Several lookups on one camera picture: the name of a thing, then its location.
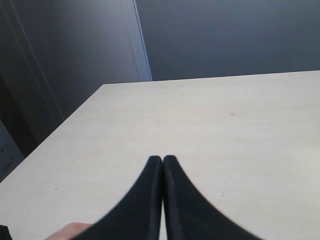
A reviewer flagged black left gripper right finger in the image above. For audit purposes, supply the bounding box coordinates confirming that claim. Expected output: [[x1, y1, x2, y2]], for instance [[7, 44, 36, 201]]
[[163, 155, 259, 240]]

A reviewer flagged grey cabinet at left edge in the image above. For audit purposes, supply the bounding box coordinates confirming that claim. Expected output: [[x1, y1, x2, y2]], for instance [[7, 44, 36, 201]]
[[0, 121, 25, 182]]

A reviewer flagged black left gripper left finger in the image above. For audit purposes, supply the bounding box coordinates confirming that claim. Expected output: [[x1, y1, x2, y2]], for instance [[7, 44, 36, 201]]
[[74, 156, 162, 240]]

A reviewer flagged black block bottom left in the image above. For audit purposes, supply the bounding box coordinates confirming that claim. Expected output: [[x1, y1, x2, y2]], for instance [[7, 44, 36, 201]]
[[0, 225, 12, 240]]

